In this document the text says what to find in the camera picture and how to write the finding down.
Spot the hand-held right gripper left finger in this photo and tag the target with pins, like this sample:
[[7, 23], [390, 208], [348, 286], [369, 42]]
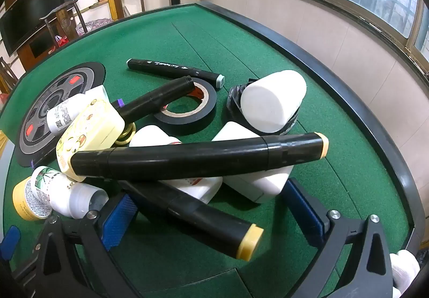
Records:
[[117, 221]]

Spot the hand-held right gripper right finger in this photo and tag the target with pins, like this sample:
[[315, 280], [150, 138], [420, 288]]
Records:
[[305, 210]]

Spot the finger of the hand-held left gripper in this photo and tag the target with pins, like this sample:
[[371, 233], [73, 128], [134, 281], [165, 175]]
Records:
[[10, 241]]

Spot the plain white charger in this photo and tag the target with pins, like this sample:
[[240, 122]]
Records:
[[264, 184]]

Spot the white bottle yellow cap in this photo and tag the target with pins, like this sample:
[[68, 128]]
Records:
[[50, 194]]

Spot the black marker yellow cap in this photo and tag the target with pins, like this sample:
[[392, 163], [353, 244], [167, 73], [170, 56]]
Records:
[[194, 214]]

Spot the white charger red print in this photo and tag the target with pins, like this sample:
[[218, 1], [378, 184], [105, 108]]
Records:
[[150, 137]]

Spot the yellow cartoon print case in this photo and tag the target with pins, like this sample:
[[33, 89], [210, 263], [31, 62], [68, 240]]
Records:
[[90, 127]]

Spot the black marker beige cap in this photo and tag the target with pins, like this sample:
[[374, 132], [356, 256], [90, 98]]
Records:
[[201, 157]]

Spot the white cylindrical container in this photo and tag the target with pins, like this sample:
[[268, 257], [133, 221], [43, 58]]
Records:
[[271, 100]]

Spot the white labelled bottle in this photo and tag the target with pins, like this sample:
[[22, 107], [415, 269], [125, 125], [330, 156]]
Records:
[[63, 113]]

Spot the black marker purple end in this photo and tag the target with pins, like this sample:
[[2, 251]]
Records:
[[157, 96]]

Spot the dark round tape roll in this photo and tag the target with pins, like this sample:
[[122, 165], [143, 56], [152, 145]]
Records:
[[234, 96]]

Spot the black tape roll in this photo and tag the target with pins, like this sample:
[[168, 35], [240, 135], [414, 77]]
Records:
[[201, 107]]

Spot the slim black marker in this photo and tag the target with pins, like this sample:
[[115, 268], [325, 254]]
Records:
[[161, 66]]

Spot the white round object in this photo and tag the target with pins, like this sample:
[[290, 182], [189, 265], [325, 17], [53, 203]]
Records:
[[404, 267]]

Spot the round tyre print mat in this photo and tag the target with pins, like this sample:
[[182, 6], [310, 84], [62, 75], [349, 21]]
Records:
[[43, 107]]

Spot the dark wooden chair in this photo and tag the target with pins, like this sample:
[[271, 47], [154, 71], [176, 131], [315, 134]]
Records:
[[7, 73], [63, 16]]

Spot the red bag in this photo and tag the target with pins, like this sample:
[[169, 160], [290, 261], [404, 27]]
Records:
[[61, 42]]

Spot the purple patterned cloth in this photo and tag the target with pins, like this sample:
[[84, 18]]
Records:
[[95, 24]]

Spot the black television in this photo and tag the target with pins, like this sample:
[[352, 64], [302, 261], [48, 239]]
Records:
[[33, 9]]

